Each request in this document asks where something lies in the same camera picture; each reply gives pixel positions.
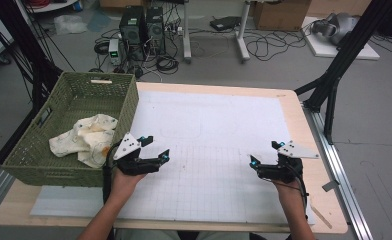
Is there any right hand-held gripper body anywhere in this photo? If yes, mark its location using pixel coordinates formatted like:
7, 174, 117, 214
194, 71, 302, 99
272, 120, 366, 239
257, 139, 320, 185

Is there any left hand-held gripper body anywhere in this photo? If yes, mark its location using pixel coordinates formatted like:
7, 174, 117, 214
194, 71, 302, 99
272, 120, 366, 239
112, 132, 146, 177

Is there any cream patterned cloth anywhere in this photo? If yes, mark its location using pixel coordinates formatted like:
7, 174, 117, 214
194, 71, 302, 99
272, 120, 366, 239
48, 113, 119, 169

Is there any green woven basket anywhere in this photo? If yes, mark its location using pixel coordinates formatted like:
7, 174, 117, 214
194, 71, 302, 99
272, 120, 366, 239
1, 70, 140, 188

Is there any person's right hand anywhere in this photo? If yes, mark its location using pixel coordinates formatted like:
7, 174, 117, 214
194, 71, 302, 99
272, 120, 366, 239
271, 177, 308, 208

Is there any person's left hand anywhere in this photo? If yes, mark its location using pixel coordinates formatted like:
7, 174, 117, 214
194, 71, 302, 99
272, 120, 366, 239
109, 166, 149, 202

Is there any grey tape piece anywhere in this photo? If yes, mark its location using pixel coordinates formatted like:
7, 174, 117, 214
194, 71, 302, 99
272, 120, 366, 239
321, 179, 341, 193

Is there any white grid mat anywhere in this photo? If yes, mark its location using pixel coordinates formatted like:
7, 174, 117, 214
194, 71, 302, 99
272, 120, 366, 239
29, 90, 317, 226

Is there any thin wooden stick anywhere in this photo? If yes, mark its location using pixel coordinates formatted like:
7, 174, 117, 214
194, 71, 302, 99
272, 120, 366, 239
309, 203, 334, 230

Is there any grey power supply unit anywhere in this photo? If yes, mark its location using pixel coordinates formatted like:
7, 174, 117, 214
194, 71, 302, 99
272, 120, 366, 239
108, 38, 123, 67

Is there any white floor board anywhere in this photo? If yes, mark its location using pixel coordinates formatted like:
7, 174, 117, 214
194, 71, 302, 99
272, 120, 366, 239
301, 16, 381, 61

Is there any black computer tower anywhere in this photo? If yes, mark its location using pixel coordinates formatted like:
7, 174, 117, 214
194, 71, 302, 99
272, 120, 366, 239
118, 5, 148, 62
145, 6, 167, 56

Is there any white desk leg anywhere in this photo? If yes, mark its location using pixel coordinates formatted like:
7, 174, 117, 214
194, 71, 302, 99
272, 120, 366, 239
235, 0, 252, 63
182, 0, 193, 65

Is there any brown cardboard box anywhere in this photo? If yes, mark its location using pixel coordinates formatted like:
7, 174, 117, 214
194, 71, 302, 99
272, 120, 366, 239
252, 0, 313, 32

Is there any flat black device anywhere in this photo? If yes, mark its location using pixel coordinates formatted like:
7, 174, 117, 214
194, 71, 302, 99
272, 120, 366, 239
209, 15, 242, 32

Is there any grey rounded device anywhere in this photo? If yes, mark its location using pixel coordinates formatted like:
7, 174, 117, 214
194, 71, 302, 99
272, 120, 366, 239
310, 12, 360, 46

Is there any clear plastic bag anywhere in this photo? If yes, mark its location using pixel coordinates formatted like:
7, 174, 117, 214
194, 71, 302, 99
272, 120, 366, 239
53, 14, 89, 36

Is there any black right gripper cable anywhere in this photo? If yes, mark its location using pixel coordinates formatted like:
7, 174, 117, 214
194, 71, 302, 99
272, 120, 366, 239
292, 164, 310, 221

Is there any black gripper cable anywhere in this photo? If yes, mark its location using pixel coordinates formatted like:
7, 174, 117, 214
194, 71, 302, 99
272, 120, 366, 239
101, 141, 122, 205
292, 164, 310, 221

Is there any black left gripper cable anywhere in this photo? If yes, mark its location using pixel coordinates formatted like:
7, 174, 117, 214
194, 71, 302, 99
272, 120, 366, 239
101, 141, 122, 205

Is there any aluminium rail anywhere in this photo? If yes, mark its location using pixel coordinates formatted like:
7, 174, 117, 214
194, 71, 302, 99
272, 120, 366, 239
302, 104, 375, 240

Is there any coiled black cable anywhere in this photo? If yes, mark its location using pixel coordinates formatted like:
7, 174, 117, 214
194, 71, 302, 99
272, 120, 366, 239
155, 54, 180, 75

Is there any tangle of black floor cables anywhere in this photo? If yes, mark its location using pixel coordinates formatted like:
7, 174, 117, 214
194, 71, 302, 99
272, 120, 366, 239
243, 28, 315, 62

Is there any black metal frame stand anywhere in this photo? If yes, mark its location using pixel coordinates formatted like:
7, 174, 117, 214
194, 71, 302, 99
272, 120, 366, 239
293, 0, 392, 145
0, 0, 64, 113

